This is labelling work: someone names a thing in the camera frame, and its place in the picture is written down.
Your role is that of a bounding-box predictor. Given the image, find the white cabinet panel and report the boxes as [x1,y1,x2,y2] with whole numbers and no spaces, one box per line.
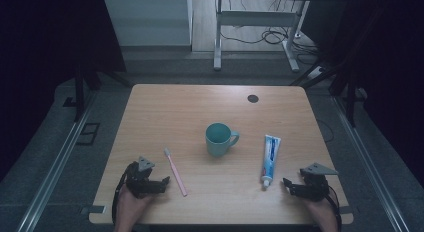
[103,0,194,47]

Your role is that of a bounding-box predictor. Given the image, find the pink toothbrush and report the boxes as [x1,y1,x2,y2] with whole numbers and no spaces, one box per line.
[163,147,189,198]

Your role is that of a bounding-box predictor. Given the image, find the white power strip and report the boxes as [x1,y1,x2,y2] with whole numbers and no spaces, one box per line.
[305,65,326,81]

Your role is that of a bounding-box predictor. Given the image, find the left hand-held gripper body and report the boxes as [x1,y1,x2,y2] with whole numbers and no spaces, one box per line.
[124,155,164,199]

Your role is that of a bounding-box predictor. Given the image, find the metal floor rail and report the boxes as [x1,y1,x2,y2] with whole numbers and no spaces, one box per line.
[330,95,412,232]
[15,91,98,232]

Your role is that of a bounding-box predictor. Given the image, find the black metal stand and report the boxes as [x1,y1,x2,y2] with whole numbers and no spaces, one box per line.
[72,56,134,124]
[289,56,359,128]

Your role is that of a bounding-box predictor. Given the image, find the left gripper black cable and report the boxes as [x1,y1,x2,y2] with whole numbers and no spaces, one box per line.
[111,163,134,226]

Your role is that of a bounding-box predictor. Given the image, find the white blue toothpaste tube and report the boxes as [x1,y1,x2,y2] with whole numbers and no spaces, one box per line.
[260,134,282,190]

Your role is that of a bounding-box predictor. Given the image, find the white desk frame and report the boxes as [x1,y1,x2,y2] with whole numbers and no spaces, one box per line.
[213,0,311,73]

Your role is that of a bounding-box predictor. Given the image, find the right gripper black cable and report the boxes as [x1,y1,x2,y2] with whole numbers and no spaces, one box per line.
[325,184,343,232]

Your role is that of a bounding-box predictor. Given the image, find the black floor cables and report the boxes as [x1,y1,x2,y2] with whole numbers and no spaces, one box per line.
[219,0,322,66]

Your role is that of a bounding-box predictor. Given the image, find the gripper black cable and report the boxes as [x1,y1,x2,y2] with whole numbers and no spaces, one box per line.
[325,184,343,232]
[111,163,134,226]

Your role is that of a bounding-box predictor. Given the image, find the thin black floor cable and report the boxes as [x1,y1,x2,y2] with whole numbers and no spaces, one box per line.
[315,118,335,144]

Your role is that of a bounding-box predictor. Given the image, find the teal cup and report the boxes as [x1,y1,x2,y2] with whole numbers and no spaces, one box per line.
[205,122,240,158]

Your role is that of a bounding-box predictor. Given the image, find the person's right hand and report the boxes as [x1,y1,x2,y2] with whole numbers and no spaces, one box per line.
[304,195,338,227]

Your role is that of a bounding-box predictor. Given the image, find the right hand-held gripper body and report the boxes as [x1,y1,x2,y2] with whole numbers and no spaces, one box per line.
[292,162,340,203]

